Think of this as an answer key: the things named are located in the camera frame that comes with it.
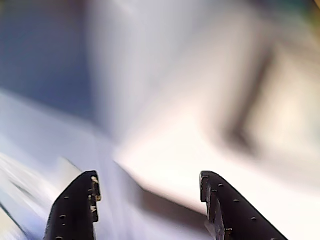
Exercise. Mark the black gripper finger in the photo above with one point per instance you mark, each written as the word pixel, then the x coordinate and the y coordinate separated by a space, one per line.
pixel 232 215
pixel 72 212

